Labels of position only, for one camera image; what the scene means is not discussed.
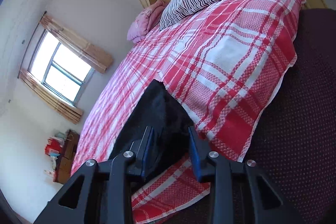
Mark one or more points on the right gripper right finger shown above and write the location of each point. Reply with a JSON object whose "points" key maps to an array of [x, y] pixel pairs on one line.
{"points": [[198, 152]]}

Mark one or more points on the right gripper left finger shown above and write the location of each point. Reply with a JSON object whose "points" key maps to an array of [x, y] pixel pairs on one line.
{"points": [[143, 149]]}

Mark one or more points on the black pants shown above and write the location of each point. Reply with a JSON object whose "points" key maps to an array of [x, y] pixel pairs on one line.
{"points": [[170, 122]]}

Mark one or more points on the brown wooden desk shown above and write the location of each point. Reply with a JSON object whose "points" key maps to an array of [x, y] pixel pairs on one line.
{"points": [[65, 160]]}

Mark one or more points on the red gift bag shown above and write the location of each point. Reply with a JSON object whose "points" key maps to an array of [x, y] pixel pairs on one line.
{"points": [[53, 147]]}

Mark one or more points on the red plaid bed sheet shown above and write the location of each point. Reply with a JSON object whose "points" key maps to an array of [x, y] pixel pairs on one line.
{"points": [[224, 65]]}

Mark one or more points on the far window left curtain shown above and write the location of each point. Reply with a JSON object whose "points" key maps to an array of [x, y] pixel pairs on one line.
{"points": [[62, 107]]}

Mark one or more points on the window curtain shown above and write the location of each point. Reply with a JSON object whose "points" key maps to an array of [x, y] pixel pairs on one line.
{"points": [[62, 107], [95, 56]]}

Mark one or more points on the far window right curtain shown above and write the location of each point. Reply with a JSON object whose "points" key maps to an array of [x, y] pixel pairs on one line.
{"points": [[95, 56]]}

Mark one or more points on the far window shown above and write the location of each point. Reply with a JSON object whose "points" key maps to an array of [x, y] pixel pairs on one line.
{"points": [[58, 69]]}

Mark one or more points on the folded pink blanket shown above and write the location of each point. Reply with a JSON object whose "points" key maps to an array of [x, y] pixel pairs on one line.
{"points": [[145, 21]]}

